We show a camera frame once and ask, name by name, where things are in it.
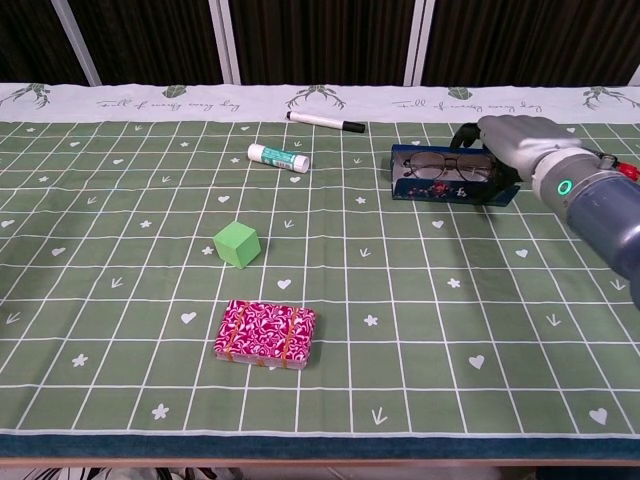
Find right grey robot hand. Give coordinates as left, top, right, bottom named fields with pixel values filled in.
left=448, top=114, right=584, bottom=182

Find green grid tablecloth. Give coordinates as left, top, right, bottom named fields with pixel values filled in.
left=0, top=82, right=640, bottom=439

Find blue folding glasses case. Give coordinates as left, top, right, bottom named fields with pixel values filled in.
left=389, top=143, right=522, bottom=207

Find green cube block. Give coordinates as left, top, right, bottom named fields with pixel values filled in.
left=212, top=220, right=262, bottom=270

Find white green glue stick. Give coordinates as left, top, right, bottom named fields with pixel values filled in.
left=247, top=143, right=311, bottom=174

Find pink patterned card deck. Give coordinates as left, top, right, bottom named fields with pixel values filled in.
left=214, top=299, right=318, bottom=372

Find white marker black cap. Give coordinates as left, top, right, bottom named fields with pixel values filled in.
left=285, top=110, right=367, bottom=135

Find thin black metal eyeglasses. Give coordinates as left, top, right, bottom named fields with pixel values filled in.
left=402, top=152, right=496, bottom=182

